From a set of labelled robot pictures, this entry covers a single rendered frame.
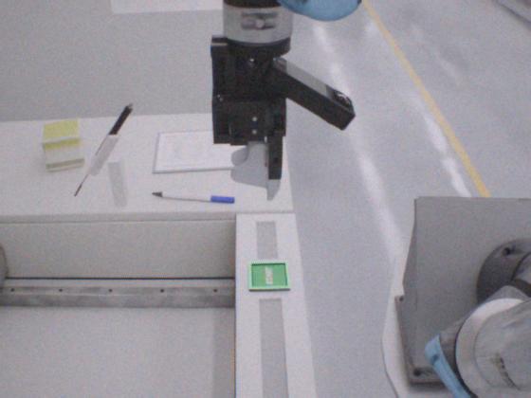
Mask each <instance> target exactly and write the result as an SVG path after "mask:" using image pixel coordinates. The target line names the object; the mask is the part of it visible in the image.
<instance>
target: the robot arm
mask: <svg viewBox="0 0 531 398"><path fill-rule="evenodd" d="M496 1H498V2H500V3H502V4H504V5H505V6H506V7H508V8H510V9H511V10H513V11H514V12H517V13H518V14H519V15H521V16H523V17H524V18H525V19H527V20H529V22H531V0H496ZM361 2H362V0H222V9H223V34H224V35H211V59H212V69H211V75H212V99H211V110H212V126H213V127H212V142H213V145H229V144H230V147H236V146H244V147H242V148H239V149H237V150H235V151H233V152H232V153H231V156H230V162H231V164H232V165H233V166H235V167H233V168H232V169H231V170H230V177H231V179H232V180H233V181H235V182H237V183H242V184H247V185H252V186H257V187H262V188H264V189H266V200H267V201H272V200H273V198H274V197H275V196H276V194H277V193H278V191H279V190H280V187H281V181H282V171H283V156H284V137H286V131H287V112H286V101H285V98H288V99H290V100H292V101H294V102H295V103H297V104H299V105H300V106H301V107H303V108H304V109H306V110H308V112H310V113H312V114H314V115H317V116H319V117H320V118H322V119H323V120H325V121H326V122H328V123H329V124H331V125H333V126H335V127H337V128H338V129H340V130H342V131H344V130H345V129H346V128H347V127H348V125H349V123H351V122H352V121H353V119H354V118H355V117H356V116H357V115H356V111H355V108H354V105H353V102H352V99H351V98H349V97H347V96H346V95H344V94H343V93H341V92H340V91H338V90H337V89H334V88H333V87H331V86H329V85H328V84H326V83H325V82H323V81H321V80H318V79H317V78H315V77H314V76H312V75H311V74H309V73H307V72H306V71H304V70H302V69H301V68H299V67H298V66H296V65H295V64H293V63H291V62H289V61H288V60H286V59H285V58H283V57H282V56H283V55H285V54H287V53H288V52H289V51H290V50H291V35H292V33H293V12H294V13H297V14H299V15H302V16H305V17H309V18H311V19H314V20H316V21H321V22H331V21H337V20H340V19H343V18H345V17H347V16H349V15H350V14H352V13H354V11H355V10H357V9H358V6H359V5H360V3H361ZM218 96H220V97H218ZM264 141H265V142H264ZM476 289H477V298H478V304H479V305H478V306H477V307H476V308H475V309H472V310H471V311H470V312H469V313H467V314H466V315H464V316H463V317H462V318H461V319H459V320H458V321H456V323H454V324H453V325H451V326H449V327H448V328H447V329H446V330H445V331H443V332H439V333H438V334H437V335H436V336H435V338H434V339H433V340H432V341H431V342H429V343H428V344H427V345H426V347H425V356H426V357H427V359H428V360H429V362H430V364H431V365H432V367H433V368H434V369H435V371H436V373H437V374H438V375H439V377H440V379H442V380H443V383H444V384H445V385H446V386H447V389H449V391H450V393H451V394H452V396H453V397H454V398H531V239H529V238H524V239H518V240H514V241H510V242H507V243H505V244H502V245H501V246H498V247H497V248H496V249H494V250H493V251H492V252H491V254H490V255H489V256H488V257H487V258H486V259H485V262H484V264H483V266H482V268H481V270H480V272H479V275H478V279H477V288H476Z"/></svg>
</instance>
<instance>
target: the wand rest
mask: <svg viewBox="0 0 531 398"><path fill-rule="evenodd" d="M113 126H114V125H112V126H111V128H110V130H109V131H108V133H107V134H106V135H108V134H109V132H110V131H111V129H112V128H113ZM120 136H121V133H120V132H118V133H117V134H116V135H108V136H106V138H104V140H105V141H104V140H103V141H104V143H103V145H102V146H99V149H98V150H99V151H98V152H97V151H96V153H97V154H96V155H94V157H93V158H92V160H91V165H90V166H89V168H88V169H87V171H86V173H87V174H92V175H93V176H95V177H96V176H97V174H99V172H100V171H101V167H102V165H103V164H104V162H105V161H106V160H107V158H108V157H109V155H110V157H109V160H108V171H109V176H110V181H111V186H112V191H113V195H114V206H115V207H126V205H127V201H128V198H129V191H128V187H127V181H126V175H125V170H124V168H125V165H124V159H123V154H122V153H118V154H110V153H111V151H112V150H113V148H114V147H115V145H116V144H117V143H118V141H119V139H120Z"/></svg>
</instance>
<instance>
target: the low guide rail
mask: <svg viewBox="0 0 531 398"><path fill-rule="evenodd" d="M0 306H27V307H36V306H49V307H72V306H73V307H100V308H107V307H126V308H144V307H156V308H183V307H195V308H221V307H235V294H234V286H210V287H171V286H169V287H131V286H129V287H99V286H91V287H70V286H54V287H42V286H19V287H14V286H1V289H0Z"/></svg>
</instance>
